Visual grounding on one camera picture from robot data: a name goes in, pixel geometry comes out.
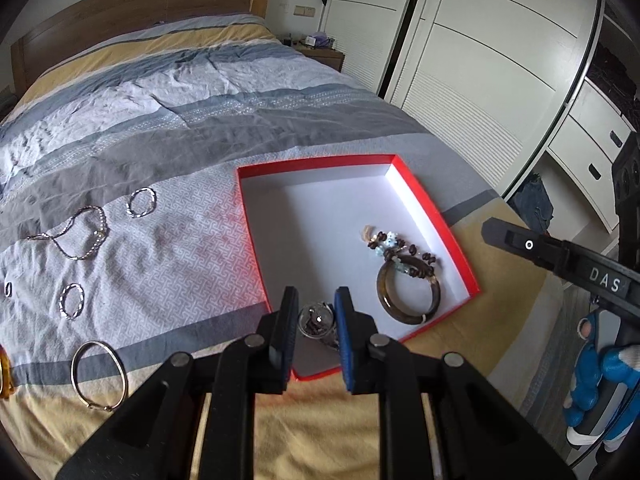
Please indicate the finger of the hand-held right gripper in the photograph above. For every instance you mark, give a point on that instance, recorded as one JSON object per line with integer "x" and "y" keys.
{"x": 520, "y": 242}

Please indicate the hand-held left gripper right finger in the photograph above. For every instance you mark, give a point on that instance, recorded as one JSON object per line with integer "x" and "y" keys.
{"x": 345, "y": 340}

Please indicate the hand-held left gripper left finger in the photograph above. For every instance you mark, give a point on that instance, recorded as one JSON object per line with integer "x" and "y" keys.
{"x": 285, "y": 332}

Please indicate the dark brown bangle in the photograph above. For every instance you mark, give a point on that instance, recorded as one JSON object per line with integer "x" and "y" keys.
{"x": 382, "y": 296}

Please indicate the red jewelry box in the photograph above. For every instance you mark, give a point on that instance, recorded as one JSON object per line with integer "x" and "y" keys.
{"x": 310, "y": 220}

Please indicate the large thin silver bangle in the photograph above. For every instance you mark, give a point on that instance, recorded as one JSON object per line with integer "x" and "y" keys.
{"x": 75, "y": 367}

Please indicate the amber bangle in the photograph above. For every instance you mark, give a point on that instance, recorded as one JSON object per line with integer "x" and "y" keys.
{"x": 6, "y": 375}

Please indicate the person's right hand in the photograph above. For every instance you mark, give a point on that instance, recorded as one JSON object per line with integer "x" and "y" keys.
{"x": 587, "y": 365}

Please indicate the blue jeans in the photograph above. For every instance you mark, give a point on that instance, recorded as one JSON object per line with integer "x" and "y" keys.
{"x": 532, "y": 202}

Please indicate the white drawer unit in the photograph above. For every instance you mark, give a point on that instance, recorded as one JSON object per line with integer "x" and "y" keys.
{"x": 590, "y": 130}

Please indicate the white sliding wardrobe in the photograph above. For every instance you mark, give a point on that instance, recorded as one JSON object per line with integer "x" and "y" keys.
{"x": 475, "y": 60}

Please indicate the striped bed blanket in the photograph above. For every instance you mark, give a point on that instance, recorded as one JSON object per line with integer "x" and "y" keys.
{"x": 200, "y": 85}

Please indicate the wooden nightstand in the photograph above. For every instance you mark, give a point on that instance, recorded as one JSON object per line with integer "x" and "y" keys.
{"x": 325, "y": 57}

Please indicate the dark cloth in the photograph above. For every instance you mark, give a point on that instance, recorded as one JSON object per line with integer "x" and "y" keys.
{"x": 6, "y": 102}

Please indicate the wooden headboard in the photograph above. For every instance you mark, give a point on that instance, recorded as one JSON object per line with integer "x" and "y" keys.
{"x": 125, "y": 5}

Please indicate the wall light switch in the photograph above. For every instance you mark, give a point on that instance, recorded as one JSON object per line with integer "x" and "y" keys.
{"x": 305, "y": 10}

